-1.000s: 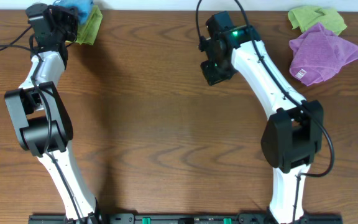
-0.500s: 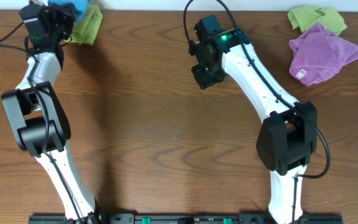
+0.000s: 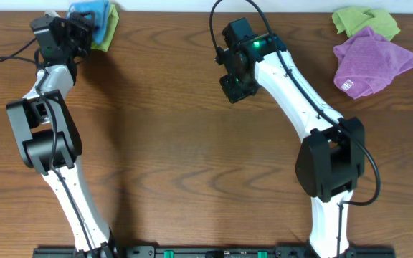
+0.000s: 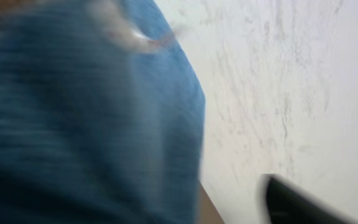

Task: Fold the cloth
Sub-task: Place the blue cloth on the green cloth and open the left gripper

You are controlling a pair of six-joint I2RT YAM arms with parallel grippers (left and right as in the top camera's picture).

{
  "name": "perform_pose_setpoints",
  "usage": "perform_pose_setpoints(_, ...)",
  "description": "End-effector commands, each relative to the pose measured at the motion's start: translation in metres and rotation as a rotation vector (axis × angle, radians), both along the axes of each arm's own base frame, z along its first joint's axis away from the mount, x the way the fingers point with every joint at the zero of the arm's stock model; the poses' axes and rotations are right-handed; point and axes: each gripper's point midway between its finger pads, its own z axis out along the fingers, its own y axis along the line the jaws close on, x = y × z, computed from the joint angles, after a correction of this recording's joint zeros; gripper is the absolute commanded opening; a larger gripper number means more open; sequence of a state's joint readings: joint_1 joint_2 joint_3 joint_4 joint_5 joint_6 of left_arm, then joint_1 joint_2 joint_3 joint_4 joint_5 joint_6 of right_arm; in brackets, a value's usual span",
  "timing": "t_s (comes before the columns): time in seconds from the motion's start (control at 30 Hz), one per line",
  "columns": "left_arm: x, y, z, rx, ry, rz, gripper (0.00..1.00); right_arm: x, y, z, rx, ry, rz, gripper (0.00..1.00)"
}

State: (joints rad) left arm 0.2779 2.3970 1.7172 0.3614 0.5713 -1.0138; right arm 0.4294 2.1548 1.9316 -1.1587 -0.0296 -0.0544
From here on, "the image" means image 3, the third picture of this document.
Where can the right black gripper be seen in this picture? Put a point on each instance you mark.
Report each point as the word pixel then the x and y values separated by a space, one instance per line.
pixel 226 57

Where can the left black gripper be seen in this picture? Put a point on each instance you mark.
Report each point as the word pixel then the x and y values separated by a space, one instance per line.
pixel 81 32

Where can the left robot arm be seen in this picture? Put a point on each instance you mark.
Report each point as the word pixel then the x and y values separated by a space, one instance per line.
pixel 48 139

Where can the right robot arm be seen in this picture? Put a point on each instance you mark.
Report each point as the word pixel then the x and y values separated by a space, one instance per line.
pixel 329 163

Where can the folded green cloth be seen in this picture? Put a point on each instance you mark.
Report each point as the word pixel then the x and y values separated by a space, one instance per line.
pixel 113 19

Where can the crumpled green cloth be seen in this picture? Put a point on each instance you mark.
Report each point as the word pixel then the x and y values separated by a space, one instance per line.
pixel 354 18

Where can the purple cloth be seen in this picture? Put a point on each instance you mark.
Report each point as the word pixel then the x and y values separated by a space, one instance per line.
pixel 368 62

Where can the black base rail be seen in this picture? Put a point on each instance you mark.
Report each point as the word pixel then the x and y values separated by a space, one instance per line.
pixel 159 252

